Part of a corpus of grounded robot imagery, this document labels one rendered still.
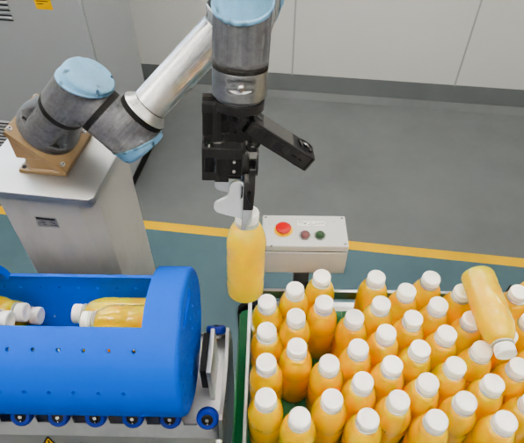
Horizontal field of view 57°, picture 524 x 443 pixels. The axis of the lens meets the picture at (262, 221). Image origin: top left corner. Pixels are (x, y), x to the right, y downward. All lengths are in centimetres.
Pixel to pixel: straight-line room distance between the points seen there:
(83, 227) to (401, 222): 190
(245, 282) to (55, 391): 37
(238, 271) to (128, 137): 48
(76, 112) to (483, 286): 94
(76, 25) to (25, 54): 33
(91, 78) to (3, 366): 62
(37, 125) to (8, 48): 142
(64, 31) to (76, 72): 129
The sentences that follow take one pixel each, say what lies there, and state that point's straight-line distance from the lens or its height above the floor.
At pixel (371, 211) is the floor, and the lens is 283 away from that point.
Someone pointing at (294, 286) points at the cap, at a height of 109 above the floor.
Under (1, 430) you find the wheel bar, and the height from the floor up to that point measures 92.
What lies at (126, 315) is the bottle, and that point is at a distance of 95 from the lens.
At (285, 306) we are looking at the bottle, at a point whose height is 105.
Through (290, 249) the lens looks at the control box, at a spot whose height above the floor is 109.
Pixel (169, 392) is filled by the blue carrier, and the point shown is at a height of 114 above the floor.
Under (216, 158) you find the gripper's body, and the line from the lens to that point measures 69.
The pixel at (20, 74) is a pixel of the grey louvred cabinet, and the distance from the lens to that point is 271.
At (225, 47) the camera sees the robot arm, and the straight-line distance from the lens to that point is 64.
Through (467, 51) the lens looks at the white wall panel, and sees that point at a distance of 370.
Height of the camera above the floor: 194
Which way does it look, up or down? 46 degrees down
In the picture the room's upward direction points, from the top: straight up
